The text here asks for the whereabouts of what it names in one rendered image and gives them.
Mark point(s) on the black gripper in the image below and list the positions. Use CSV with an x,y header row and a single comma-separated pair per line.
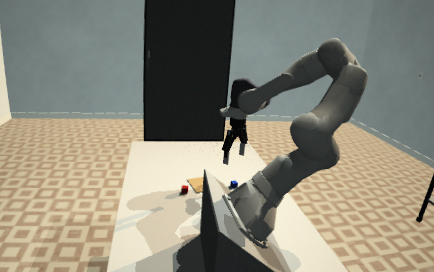
x,y
232,135

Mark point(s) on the blue die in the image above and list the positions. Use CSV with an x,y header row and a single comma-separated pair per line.
x,y
234,184

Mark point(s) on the red die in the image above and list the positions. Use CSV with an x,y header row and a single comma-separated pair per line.
x,y
184,189

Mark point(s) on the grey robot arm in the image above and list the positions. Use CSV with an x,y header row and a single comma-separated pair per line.
x,y
253,204

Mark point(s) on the tan flat mat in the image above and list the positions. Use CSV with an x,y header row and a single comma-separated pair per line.
x,y
197,184

